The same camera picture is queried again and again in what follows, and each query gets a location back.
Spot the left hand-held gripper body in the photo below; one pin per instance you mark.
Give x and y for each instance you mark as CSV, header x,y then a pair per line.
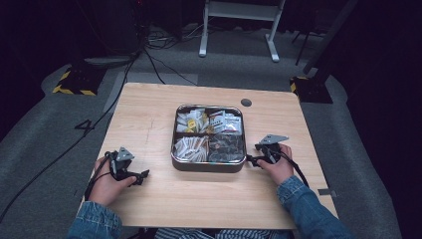
x,y
121,155

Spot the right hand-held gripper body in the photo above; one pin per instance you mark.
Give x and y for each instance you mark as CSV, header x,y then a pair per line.
x,y
270,149

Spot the square metal tin tray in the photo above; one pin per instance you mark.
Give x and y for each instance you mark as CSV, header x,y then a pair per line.
x,y
207,167

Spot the person's right hand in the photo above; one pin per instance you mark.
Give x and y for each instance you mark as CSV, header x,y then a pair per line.
x,y
282,169

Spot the person's left hand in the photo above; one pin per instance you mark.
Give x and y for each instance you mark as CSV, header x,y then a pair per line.
x,y
106,189

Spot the pile of dark packets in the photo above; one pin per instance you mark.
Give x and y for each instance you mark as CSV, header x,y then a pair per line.
x,y
227,149

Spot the pile of white red packets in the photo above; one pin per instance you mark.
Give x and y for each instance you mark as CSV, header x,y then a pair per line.
x,y
227,122

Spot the round grey table grommet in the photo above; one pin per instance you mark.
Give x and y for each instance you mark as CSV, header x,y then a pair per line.
x,y
246,102

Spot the pile of white brown sachets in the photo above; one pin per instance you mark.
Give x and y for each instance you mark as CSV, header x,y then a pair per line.
x,y
190,149

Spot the grey tape strip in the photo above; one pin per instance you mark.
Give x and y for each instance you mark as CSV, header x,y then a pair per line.
x,y
326,192

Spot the pile of white yellow packets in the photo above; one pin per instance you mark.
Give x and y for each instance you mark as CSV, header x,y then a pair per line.
x,y
190,121

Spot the person's striped clothing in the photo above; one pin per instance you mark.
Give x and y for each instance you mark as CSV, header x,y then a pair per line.
x,y
225,234

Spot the black yellow striped stand base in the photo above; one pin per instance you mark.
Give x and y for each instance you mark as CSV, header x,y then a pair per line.
x,y
78,83

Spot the dark slanted stand pole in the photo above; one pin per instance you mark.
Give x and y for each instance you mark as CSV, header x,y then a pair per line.
x,y
328,36

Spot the white metal stand frame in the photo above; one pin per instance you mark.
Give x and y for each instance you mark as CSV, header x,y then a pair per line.
x,y
239,10

